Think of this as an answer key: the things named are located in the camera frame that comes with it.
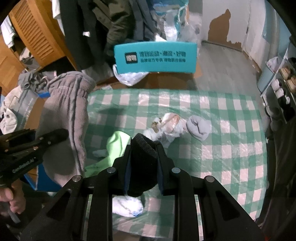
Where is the grey fleece cloth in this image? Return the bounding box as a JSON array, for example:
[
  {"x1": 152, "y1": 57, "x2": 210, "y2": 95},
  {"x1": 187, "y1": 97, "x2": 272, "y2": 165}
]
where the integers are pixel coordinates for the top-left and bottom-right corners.
[{"x1": 36, "y1": 71, "x2": 96, "y2": 186}]

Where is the grey sock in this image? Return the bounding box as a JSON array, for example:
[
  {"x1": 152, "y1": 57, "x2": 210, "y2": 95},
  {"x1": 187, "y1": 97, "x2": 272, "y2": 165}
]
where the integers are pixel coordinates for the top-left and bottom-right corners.
[{"x1": 186, "y1": 115, "x2": 211, "y2": 141}]

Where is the light green cloth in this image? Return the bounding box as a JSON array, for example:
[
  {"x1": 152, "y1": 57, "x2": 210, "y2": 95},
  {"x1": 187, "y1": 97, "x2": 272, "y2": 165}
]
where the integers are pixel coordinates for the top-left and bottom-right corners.
[{"x1": 84, "y1": 131, "x2": 131, "y2": 177}]

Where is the black sock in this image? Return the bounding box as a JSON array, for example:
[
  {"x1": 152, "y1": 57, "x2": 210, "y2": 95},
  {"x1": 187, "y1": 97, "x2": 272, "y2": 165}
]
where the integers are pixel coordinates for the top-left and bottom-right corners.
[{"x1": 126, "y1": 133, "x2": 163, "y2": 197}]

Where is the white patterned cloth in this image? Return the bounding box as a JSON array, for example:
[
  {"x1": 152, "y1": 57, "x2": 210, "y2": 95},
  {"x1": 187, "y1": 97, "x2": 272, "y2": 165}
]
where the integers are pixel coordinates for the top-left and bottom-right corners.
[{"x1": 143, "y1": 113, "x2": 188, "y2": 149}]

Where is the left hand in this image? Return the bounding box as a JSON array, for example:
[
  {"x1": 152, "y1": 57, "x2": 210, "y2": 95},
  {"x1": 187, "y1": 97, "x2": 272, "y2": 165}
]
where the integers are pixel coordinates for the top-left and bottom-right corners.
[{"x1": 1, "y1": 179, "x2": 26, "y2": 214}]

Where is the blue-edged cardboard box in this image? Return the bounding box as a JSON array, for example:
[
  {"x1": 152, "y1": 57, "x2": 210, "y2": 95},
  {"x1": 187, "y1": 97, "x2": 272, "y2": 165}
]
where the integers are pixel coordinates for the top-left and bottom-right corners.
[{"x1": 24, "y1": 96, "x2": 61, "y2": 192}]

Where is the grey tote bag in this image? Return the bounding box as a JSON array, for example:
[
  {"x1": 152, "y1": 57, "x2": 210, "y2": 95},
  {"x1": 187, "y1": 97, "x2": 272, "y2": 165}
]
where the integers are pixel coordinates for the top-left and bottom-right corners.
[{"x1": 1, "y1": 86, "x2": 39, "y2": 135}]

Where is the white sock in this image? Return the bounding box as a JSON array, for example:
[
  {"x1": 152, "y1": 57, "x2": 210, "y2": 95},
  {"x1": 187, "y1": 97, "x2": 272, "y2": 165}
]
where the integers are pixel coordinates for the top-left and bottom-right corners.
[{"x1": 112, "y1": 195, "x2": 144, "y2": 217}]

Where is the green checkered tablecloth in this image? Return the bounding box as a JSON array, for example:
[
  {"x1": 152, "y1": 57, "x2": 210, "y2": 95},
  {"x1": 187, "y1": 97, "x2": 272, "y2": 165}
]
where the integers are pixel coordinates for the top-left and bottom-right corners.
[{"x1": 83, "y1": 89, "x2": 269, "y2": 239}]

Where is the wooden louvered cabinet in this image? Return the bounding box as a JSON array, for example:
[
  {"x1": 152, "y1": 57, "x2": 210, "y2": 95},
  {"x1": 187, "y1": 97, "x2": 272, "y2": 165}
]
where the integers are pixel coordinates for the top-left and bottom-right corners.
[{"x1": 1, "y1": 1, "x2": 78, "y2": 95}]

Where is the white plastic bag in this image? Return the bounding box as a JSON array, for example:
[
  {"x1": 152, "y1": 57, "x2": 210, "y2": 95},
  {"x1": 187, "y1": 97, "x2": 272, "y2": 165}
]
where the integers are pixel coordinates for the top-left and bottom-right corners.
[{"x1": 112, "y1": 64, "x2": 149, "y2": 87}]

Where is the shoe rack with shoes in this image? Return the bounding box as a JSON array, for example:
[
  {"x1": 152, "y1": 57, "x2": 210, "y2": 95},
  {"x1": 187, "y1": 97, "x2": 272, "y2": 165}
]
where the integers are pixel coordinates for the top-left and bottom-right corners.
[{"x1": 257, "y1": 38, "x2": 295, "y2": 132}]

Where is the dark hanging jacket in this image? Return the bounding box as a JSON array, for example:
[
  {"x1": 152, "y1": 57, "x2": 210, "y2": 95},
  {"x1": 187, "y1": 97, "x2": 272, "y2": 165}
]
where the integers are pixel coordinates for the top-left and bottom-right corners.
[{"x1": 59, "y1": 0, "x2": 159, "y2": 70}]

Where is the brown cardboard box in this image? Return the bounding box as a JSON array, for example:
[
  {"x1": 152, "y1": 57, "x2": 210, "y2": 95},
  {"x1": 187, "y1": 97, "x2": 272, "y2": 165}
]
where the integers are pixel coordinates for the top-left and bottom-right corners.
[{"x1": 93, "y1": 63, "x2": 203, "y2": 91}]

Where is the teal shoe box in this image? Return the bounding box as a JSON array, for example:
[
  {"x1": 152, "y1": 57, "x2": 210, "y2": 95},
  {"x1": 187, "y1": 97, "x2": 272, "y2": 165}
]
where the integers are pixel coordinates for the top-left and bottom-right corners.
[{"x1": 114, "y1": 41, "x2": 198, "y2": 74}]

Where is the blue patterned plastic bag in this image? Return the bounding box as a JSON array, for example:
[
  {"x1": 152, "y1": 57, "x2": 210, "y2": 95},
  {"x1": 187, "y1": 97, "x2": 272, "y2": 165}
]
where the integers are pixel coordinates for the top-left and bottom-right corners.
[{"x1": 150, "y1": 1, "x2": 202, "y2": 44}]

